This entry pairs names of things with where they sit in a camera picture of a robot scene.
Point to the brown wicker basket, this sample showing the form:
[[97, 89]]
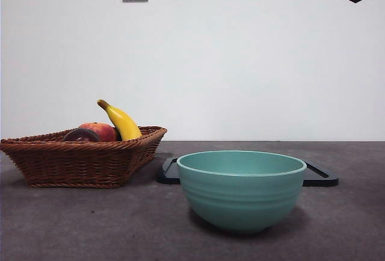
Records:
[[75, 161]]

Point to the red yellow apple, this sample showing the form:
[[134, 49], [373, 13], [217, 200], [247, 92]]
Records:
[[103, 131]]

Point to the yellow banana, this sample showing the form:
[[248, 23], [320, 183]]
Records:
[[126, 122]]

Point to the dark red plum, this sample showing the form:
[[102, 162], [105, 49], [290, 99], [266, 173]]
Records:
[[79, 136]]

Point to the teal ceramic bowl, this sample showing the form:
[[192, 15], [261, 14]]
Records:
[[240, 198]]

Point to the dark rectangular tray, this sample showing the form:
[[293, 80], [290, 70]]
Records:
[[167, 178]]

